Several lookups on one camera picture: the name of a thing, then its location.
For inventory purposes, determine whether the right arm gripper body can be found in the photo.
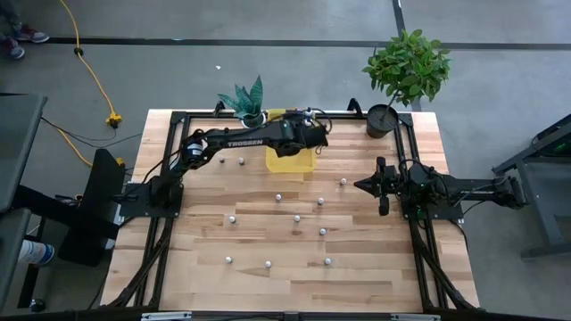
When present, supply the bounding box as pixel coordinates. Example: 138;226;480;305
377;156;406;217

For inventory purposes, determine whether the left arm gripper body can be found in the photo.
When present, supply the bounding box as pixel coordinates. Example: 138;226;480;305
275;119;329;158

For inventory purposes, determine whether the yellow translucent plastic bin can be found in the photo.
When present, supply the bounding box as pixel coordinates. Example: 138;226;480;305
265;108;317;175

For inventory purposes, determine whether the white plant pot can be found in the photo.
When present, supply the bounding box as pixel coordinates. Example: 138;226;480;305
242;111;269;129

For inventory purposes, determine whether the black plant pot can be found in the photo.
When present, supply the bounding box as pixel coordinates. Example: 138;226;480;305
366;103;400;139

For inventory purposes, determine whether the green snake plant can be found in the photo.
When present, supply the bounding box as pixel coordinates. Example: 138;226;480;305
217;74;265;126

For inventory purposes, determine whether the leafy green small tree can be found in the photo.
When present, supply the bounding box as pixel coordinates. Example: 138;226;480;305
361;29;451;108

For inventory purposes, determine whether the black metal cart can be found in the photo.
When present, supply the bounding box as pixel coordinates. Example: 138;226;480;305
492;113;571;260

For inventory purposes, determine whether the black equipment stand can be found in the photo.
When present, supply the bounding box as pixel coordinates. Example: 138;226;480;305
12;148;128;268

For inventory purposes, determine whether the dark grey desk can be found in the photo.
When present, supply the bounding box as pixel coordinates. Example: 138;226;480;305
0;92;49;213
0;207;33;313

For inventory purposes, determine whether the person's foot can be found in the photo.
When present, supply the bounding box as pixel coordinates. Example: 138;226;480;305
18;239;56;267
12;24;51;45
0;35;26;61

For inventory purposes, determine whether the person's leg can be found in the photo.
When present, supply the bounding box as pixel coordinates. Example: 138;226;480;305
0;0;23;28

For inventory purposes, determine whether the black aluminium frame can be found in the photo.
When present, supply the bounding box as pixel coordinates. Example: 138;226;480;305
106;97;481;313

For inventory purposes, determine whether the silver metal bracket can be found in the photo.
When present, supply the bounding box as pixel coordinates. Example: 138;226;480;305
391;313;442;321
141;311;193;321

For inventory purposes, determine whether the yellow extension cord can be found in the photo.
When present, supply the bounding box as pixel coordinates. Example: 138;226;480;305
59;0;123;128
56;128;126;169

